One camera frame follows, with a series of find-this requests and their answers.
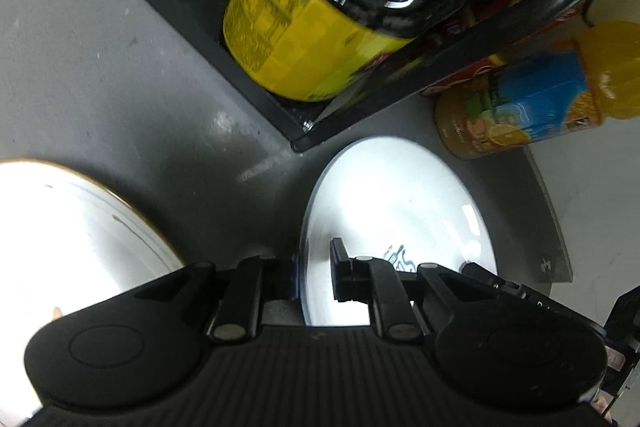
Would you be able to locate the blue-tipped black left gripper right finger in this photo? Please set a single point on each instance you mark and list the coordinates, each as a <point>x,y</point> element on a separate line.
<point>375,282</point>

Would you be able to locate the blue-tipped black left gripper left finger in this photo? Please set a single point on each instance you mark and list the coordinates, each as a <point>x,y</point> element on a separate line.
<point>243,291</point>

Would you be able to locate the white plate with blue script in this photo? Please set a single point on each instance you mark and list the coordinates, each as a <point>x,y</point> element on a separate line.
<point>387,198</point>

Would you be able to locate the white plate with flower pattern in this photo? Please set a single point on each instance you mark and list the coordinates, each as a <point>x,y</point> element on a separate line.
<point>67,242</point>

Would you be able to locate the black metal kitchen rack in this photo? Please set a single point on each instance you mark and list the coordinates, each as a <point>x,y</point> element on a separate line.
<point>350,56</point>

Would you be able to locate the person's right hand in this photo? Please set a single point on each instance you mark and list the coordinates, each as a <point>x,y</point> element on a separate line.
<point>602,406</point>

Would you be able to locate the orange juice bottle blue label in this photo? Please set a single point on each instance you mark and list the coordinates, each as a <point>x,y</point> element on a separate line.
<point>571,86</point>

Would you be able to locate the red drink can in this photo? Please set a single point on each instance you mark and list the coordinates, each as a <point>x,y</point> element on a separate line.
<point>500,58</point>

